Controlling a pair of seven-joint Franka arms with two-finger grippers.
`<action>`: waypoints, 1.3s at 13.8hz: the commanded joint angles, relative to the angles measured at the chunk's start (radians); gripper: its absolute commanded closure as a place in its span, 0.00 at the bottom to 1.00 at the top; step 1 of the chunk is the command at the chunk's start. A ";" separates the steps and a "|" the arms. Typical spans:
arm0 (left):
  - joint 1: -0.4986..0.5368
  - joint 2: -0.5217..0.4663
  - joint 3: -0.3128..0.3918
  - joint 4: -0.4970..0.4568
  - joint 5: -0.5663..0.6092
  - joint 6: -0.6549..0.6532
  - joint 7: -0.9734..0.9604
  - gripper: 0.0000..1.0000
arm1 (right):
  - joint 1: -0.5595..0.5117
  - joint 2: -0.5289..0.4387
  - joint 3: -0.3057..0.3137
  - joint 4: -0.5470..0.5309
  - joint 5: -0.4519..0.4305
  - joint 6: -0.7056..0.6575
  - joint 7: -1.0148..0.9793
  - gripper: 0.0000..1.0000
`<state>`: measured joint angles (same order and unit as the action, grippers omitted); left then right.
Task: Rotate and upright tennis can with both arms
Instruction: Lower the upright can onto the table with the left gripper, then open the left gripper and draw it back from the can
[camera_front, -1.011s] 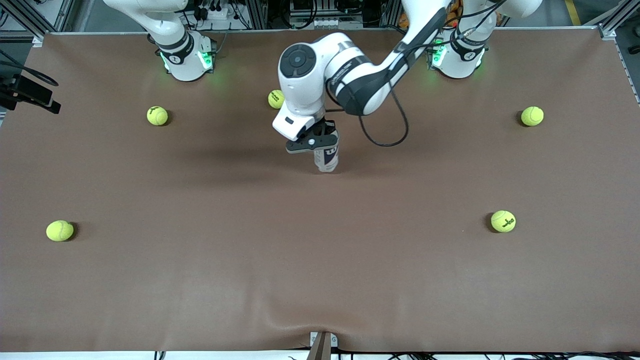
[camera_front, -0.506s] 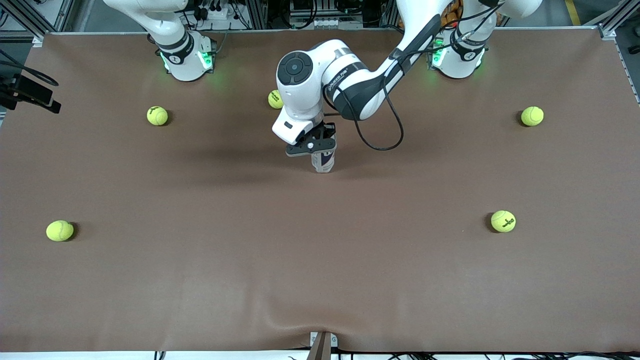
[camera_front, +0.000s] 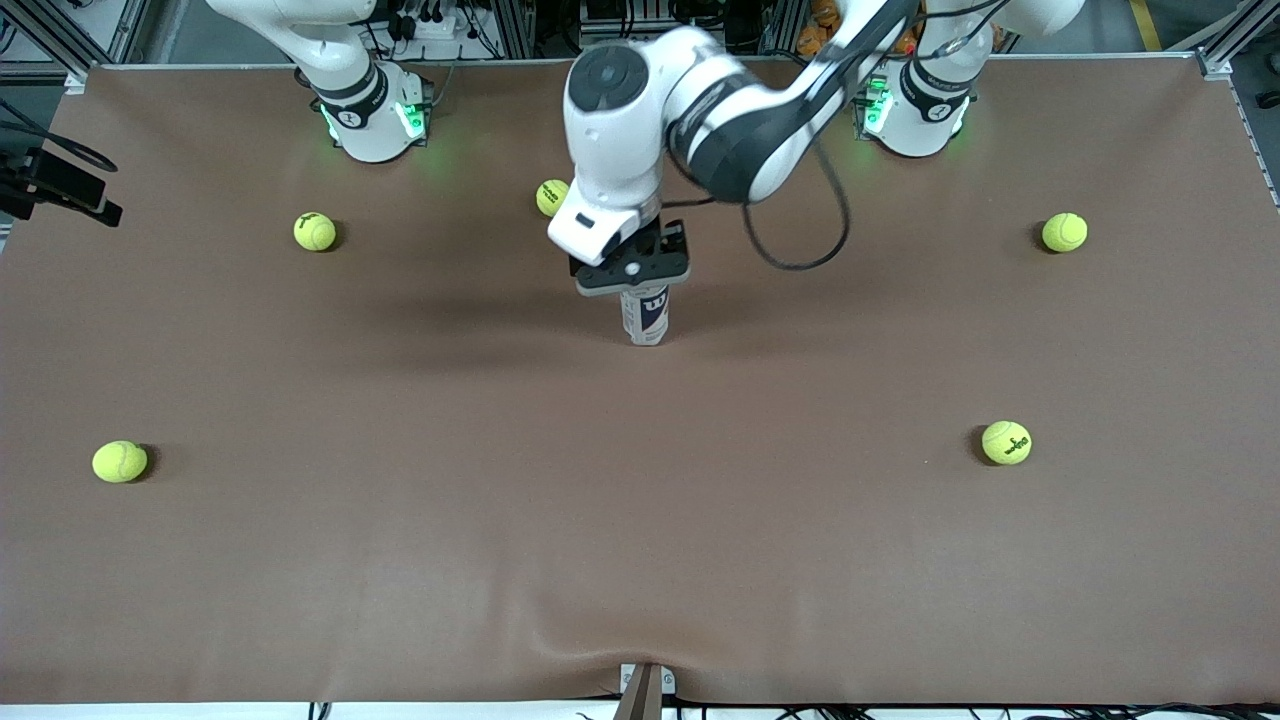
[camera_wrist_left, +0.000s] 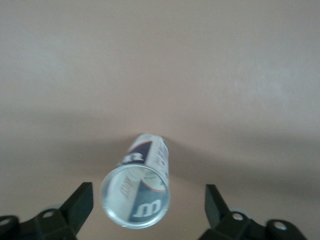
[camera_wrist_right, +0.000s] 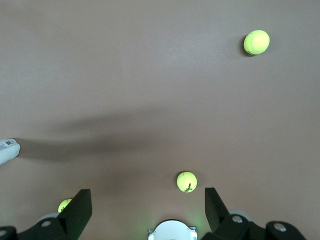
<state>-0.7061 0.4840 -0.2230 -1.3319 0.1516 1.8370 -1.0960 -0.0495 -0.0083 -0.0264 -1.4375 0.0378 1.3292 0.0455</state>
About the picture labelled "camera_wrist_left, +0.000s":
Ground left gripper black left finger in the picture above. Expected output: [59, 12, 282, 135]
[0, 182, 94, 240]

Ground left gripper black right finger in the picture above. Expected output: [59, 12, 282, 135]
[199, 184, 309, 240]

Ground brown table cover sheet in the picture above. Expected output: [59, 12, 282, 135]
[0, 0, 320, 240]

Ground white blue tennis ball can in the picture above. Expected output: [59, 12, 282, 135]
[100, 133, 172, 230]

